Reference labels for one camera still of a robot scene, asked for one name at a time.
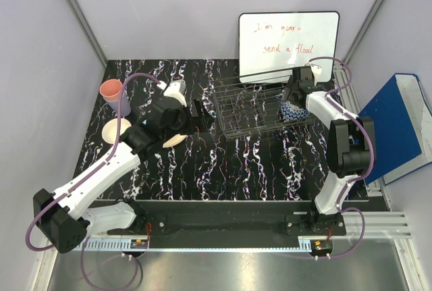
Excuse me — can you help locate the beige and blue plate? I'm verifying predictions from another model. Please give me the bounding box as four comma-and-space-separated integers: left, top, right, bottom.
163, 134, 188, 149

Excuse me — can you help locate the blue white patterned bowl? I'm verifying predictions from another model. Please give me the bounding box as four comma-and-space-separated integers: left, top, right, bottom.
279, 101, 309, 122

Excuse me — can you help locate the purple plastic cup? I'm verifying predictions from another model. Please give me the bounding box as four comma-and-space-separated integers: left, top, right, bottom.
106, 92, 131, 117

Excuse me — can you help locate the red and white bowl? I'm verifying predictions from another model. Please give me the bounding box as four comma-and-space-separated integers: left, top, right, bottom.
101, 118, 131, 144

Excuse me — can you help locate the pink plastic cup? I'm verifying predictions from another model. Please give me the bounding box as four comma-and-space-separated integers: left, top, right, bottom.
99, 79, 122, 102

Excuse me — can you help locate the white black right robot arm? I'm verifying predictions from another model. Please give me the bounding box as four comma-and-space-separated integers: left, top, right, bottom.
280, 65, 375, 235

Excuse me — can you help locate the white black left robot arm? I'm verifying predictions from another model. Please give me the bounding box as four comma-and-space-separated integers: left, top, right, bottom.
33, 97, 214, 254

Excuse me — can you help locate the white whiteboard with red writing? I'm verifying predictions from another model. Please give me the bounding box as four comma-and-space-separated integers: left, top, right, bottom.
238, 11, 340, 84

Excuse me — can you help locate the blue binder folder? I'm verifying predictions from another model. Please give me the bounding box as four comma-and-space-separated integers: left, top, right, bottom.
359, 73, 431, 185

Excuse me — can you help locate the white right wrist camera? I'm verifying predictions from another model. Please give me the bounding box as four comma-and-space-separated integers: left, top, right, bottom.
309, 63, 322, 86

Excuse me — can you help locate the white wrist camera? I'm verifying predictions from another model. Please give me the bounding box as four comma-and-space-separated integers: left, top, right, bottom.
309, 63, 322, 86
157, 80, 187, 107

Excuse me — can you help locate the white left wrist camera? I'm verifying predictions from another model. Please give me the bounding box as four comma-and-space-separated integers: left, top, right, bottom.
157, 80, 187, 107

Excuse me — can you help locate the grey wire dish rack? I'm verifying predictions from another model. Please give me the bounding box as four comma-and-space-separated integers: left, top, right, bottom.
213, 66, 316, 138

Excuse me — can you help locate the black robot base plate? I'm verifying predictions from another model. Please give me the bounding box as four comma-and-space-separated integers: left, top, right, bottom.
90, 198, 348, 250

